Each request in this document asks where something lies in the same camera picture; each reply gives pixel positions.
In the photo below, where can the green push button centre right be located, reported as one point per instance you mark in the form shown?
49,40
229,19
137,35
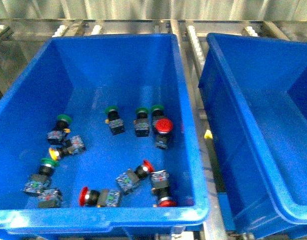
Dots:
141,123

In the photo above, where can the green push button middle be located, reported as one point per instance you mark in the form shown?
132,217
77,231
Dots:
114,121

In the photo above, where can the blue source bin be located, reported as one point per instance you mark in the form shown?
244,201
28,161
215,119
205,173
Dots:
81,77

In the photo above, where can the red push button lying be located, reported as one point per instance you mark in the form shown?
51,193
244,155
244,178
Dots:
131,179

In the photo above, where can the small yellow push button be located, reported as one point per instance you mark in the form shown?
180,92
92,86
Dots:
71,147

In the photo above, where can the red push button front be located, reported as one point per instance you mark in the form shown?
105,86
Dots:
110,198

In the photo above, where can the green push button far left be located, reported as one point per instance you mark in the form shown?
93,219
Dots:
58,135

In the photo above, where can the blue target bin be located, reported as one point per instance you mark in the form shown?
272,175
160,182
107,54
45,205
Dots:
254,92

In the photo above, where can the black contact block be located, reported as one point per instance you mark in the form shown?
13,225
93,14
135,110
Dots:
50,198

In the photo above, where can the green push button lower left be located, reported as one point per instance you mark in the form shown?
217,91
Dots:
38,182

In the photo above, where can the red push button by wall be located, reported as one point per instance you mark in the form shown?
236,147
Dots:
164,129

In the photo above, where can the green push button by wall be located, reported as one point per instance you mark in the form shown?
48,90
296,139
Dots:
157,112

